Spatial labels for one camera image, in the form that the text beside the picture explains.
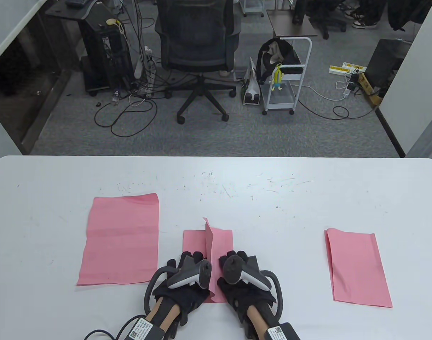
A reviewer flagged person's right hand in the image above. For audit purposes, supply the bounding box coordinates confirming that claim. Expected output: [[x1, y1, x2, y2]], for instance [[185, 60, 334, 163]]
[[217, 250, 277, 321]]

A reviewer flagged person's left hand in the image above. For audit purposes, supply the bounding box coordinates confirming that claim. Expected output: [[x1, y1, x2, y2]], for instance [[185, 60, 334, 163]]
[[152, 251, 216, 326]]

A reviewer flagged grey hand controller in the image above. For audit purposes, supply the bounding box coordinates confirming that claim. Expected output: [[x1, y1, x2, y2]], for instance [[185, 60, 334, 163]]
[[223, 255, 283, 319], [144, 257, 212, 314]]

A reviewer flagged pink cloth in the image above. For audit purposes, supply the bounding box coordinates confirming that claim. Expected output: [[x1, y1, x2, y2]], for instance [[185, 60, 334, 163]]
[[77, 193, 160, 286], [183, 217, 234, 304]]

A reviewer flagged pink paper sheet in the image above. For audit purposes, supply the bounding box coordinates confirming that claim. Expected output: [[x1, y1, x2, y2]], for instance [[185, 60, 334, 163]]
[[324, 228, 393, 308]]

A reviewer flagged person's left forearm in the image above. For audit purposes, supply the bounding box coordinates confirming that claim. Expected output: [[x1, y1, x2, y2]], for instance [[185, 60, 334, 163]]
[[145, 297, 183, 328]]

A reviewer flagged white rolling cart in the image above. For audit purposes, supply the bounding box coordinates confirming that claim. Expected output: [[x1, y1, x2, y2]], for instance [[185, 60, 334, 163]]
[[261, 36, 313, 115]]

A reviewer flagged white shopping bag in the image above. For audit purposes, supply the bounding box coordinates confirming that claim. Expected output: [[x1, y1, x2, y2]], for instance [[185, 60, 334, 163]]
[[241, 57, 262, 106]]

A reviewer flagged yellow toy figure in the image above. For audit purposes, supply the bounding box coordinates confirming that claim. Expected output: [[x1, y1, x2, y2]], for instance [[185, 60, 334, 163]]
[[270, 63, 285, 92]]

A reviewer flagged black bag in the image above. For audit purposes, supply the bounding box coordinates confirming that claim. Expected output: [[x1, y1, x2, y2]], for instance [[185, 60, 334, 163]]
[[256, 39, 304, 85]]

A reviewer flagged black computer tower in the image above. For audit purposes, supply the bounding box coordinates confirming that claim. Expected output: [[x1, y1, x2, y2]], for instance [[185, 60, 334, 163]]
[[96, 25, 136, 92]]

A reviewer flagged black mesh office chair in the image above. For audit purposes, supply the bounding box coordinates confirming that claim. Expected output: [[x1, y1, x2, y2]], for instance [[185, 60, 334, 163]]
[[155, 0, 242, 125]]

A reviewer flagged brown side table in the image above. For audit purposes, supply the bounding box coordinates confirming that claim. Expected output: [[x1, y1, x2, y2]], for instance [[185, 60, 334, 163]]
[[266, 9, 318, 39]]

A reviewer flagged black computer case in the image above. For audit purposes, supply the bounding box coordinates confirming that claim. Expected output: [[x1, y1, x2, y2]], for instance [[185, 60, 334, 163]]
[[365, 38, 413, 89]]

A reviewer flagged black swivel chair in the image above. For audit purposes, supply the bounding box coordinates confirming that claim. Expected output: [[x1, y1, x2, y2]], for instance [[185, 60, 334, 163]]
[[306, 0, 347, 40]]

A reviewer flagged black bottle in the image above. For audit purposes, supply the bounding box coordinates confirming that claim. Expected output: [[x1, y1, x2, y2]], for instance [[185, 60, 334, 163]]
[[293, 0, 305, 25]]

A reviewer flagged small white cart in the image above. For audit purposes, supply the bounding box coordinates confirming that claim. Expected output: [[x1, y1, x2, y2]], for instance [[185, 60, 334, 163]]
[[240, 0, 265, 18]]

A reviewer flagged black hanging garment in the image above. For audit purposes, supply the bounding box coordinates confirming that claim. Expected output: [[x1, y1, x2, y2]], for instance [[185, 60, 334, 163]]
[[387, 0, 432, 32]]

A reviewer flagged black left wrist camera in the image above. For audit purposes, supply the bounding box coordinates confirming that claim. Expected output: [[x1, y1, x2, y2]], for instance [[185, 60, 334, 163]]
[[124, 317, 165, 340]]

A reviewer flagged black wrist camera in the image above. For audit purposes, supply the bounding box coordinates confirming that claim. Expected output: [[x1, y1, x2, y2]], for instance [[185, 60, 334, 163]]
[[260, 322, 301, 340], [124, 317, 165, 340]]

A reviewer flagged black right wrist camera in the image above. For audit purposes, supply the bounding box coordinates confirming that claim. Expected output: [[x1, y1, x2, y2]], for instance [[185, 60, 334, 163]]
[[260, 322, 301, 340]]

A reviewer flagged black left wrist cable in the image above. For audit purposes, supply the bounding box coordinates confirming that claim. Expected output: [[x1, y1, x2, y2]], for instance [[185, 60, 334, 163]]
[[83, 315, 138, 340]]

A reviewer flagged black looped floor cable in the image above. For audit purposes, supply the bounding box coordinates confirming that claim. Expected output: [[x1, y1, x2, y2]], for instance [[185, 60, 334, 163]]
[[94, 96, 158, 138]]

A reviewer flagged white floor cable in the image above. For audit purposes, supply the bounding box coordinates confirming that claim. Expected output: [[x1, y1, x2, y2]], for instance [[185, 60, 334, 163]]
[[301, 81, 351, 102]]

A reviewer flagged tangle of hanging cables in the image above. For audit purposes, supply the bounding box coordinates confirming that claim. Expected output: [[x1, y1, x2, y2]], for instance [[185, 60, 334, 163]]
[[113, 0, 158, 100]]

